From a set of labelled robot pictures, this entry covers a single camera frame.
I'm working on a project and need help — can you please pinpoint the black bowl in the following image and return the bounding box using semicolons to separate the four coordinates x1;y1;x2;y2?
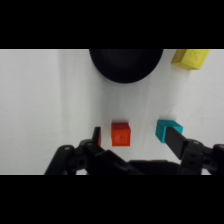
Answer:
88;49;165;84

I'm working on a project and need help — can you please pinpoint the red cube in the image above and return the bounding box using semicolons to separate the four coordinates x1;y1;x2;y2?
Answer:
111;122;132;147

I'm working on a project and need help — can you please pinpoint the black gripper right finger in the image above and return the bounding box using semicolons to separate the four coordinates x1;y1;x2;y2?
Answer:
165;126;224;176

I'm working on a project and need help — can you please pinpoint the teal cube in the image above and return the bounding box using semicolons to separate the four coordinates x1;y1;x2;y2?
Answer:
154;119;184;144

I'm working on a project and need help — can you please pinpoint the yellow cube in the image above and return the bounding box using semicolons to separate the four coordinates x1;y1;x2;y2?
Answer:
171;49;212;71

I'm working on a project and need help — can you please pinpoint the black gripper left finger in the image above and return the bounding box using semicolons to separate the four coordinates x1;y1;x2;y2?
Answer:
44;126;134;176

